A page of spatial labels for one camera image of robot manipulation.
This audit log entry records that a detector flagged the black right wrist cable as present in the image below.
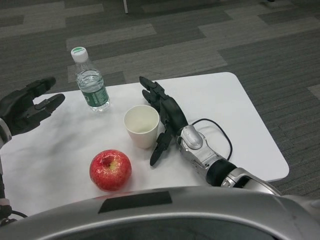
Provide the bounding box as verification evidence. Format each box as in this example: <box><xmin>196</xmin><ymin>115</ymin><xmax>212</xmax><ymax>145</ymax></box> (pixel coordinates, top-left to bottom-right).
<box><xmin>191</xmin><ymin>118</ymin><xmax>234</xmax><ymax>161</ymax></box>

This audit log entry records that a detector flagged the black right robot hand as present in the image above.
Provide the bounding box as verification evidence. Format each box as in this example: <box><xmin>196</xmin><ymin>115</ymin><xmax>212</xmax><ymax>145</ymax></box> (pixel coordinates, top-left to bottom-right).
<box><xmin>139</xmin><ymin>75</ymin><xmax>190</xmax><ymax>167</ymax></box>

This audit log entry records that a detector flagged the white paper cup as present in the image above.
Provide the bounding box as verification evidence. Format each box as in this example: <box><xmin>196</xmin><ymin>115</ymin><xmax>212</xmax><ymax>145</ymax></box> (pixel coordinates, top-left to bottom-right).
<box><xmin>123</xmin><ymin>104</ymin><xmax>161</xmax><ymax>150</ymax></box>

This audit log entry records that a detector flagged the silver robot chest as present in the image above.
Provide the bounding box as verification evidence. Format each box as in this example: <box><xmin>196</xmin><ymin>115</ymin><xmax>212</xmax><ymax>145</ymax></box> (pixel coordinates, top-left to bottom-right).
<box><xmin>22</xmin><ymin>186</ymin><xmax>320</xmax><ymax>240</ymax></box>

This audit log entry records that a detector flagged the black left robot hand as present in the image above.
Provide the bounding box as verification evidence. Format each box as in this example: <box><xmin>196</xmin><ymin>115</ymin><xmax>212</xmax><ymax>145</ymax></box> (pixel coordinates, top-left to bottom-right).
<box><xmin>0</xmin><ymin>76</ymin><xmax>66</xmax><ymax>137</ymax></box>

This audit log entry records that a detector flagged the red apple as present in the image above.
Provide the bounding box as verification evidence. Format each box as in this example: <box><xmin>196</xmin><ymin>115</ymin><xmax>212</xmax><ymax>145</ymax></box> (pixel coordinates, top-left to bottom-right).
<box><xmin>89</xmin><ymin>149</ymin><xmax>133</xmax><ymax>193</ymax></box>

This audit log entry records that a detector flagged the clear water bottle green label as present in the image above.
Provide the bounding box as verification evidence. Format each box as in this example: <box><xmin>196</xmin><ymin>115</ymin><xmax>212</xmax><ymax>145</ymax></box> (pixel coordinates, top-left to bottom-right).
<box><xmin>70</xmin><ymin>46</ymin><xmax>111</xmax><ymax>113</ymax></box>

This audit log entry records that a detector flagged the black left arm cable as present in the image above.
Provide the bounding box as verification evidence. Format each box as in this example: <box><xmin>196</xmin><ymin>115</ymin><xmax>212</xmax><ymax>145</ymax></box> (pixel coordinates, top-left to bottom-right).
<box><xmin>6</xmin><ymin>209</ymin><xmax>29</xmax><ymax>222</ymax></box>

